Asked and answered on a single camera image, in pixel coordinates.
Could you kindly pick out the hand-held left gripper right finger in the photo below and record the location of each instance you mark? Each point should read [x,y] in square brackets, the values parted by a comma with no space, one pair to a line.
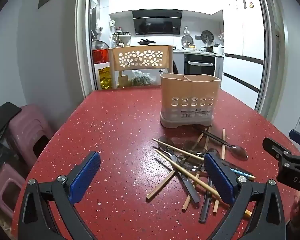
[218,177]

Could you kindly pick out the white rice cooker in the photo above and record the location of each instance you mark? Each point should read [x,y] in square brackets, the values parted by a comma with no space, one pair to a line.
[218,48]

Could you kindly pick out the black built-in oven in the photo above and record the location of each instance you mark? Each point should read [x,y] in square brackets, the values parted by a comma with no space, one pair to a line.
[200,69]

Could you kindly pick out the black wok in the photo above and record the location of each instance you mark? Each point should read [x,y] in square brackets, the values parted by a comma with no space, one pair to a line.
[145,42]

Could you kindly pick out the black range hood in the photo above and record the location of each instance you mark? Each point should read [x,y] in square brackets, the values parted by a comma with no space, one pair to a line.
[157,26]

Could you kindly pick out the red plastic basket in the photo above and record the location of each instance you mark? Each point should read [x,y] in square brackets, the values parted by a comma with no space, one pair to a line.
[100,56]

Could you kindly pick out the white kitchen counter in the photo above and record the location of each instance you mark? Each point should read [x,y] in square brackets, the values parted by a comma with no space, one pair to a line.
[197,52]

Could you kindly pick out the white refrigerator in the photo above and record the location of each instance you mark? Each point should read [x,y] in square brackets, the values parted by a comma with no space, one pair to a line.
[240,35]

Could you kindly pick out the beige plastic utensil holder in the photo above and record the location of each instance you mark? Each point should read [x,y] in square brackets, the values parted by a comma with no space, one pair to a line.
[190,87]

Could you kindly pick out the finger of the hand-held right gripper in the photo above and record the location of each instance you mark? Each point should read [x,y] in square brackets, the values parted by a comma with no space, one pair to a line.
[298,135]
[275,148]

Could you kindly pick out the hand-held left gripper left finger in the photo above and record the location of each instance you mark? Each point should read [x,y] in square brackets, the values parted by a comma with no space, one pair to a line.
[86,175]

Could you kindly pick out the bag of green vegetables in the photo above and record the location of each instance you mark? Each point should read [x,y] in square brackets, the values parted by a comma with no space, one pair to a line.
[141,78]

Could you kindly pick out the yellow foil bag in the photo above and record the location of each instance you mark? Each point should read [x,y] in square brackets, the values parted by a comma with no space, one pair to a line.
[105,78]

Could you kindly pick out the pink plastic stool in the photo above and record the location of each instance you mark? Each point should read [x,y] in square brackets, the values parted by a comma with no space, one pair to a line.
[27,125]
[2,180]

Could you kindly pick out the black chair seat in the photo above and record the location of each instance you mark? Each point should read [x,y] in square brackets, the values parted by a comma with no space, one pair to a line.
[3,120]

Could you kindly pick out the round metal rack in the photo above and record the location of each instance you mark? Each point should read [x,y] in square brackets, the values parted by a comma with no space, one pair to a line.
[187,40]
[207,36]

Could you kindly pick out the clear spoon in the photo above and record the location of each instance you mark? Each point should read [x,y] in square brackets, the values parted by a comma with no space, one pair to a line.
[188,163]

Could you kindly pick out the beige chair with flower cutouts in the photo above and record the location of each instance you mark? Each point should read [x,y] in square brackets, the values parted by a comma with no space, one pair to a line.
[140,48]

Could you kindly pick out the steel wok lid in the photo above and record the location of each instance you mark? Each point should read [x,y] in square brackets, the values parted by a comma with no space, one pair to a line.
[100,44]

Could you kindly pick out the spice rack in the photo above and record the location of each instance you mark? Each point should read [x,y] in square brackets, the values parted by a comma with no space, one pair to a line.
[121,37]

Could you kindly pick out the small cardboard box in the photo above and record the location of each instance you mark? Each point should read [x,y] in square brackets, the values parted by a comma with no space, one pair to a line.
[123,80]

